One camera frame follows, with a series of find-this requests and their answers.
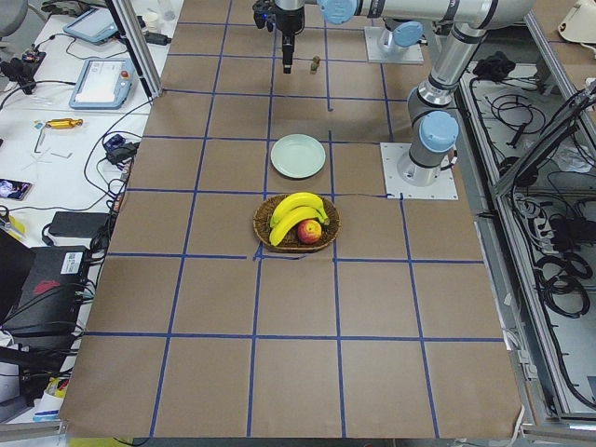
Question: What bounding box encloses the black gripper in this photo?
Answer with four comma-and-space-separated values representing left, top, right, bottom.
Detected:
281, 34, 295, 75

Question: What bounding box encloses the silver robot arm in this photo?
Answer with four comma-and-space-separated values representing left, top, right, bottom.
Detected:
398, 23, 486, 187
317, 1, 535, 87

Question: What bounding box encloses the light green plate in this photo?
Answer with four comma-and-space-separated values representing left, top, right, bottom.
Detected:
270, 134, 326, 179

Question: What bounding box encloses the yellow banana bunch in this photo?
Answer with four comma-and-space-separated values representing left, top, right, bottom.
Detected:
269, 192, 329, 247

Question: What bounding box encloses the brown wicker basket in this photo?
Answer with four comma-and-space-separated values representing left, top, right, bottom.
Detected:
252, 192, 341, 253

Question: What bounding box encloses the red apple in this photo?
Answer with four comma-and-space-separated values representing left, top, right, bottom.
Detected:
297, 219, 322, 245

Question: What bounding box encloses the teach pendant tablet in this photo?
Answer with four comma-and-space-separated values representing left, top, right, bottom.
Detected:
69, 58, 136, 110

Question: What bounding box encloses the gold metal cylinder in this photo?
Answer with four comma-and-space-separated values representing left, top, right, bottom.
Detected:
45, 117, 84, 129

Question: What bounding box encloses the black computer case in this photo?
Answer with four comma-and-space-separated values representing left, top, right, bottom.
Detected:
2, 246, 90, 336

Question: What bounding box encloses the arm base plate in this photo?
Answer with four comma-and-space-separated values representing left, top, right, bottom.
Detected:
364, 21, 424, 64
380, 142, 458, 200

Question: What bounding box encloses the aluminium frame post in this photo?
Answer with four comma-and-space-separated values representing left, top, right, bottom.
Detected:
105, 0, 162, 100

